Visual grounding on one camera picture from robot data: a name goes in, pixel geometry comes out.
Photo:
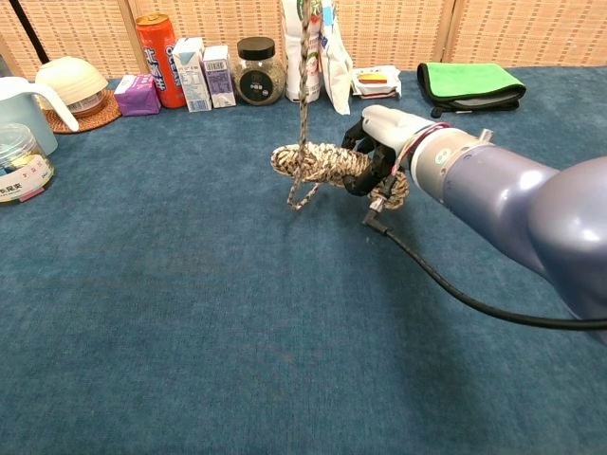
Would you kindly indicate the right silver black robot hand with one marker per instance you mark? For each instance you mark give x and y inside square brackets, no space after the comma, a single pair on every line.
[389,125]

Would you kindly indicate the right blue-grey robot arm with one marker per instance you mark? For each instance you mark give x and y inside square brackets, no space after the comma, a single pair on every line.
[498,189]

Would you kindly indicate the packaged red cake snack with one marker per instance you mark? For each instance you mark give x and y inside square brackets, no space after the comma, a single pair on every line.
[374,80]

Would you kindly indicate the white snack bag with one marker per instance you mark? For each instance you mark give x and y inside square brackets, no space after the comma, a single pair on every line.
[336,76]

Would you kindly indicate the green microfiber cloth black edge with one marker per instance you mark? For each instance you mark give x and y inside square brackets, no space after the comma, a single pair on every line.
[465,78]

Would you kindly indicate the bamboo folding screen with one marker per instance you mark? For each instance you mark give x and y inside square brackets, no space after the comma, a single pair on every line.
[403,28]

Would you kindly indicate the white drink bottle yellow cap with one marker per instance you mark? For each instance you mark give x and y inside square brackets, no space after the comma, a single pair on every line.
[291,61]

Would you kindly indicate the glass jar black lid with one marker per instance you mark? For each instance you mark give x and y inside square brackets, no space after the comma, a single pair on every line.
[260,76]

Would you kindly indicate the white purple milk carton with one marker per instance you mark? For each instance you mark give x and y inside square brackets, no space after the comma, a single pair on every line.
[219,78]

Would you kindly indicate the white blue milk carton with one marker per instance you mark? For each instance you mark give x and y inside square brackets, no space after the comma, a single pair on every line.
[192,76]

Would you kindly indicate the orange drink can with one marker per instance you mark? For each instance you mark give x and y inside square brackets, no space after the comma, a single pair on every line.
[159,57]

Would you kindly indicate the purple tissue pack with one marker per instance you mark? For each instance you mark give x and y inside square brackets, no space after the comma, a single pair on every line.
[137,97]

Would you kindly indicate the blue felt table cover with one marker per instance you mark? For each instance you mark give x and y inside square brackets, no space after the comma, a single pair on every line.
[237,355]

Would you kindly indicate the woven rattan coaster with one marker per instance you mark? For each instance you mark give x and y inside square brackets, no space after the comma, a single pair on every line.
[102,118]

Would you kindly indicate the cream upturned bowl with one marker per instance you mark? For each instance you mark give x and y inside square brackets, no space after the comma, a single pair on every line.
[71,80]

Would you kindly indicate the clear jar of clips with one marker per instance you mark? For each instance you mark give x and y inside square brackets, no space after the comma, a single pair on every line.
[23,166]

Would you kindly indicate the light blue pitcher white lid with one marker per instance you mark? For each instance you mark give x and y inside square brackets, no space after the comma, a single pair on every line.
[19,114]

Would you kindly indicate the black stand pole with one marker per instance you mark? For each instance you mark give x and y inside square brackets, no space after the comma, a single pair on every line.
[28,30]

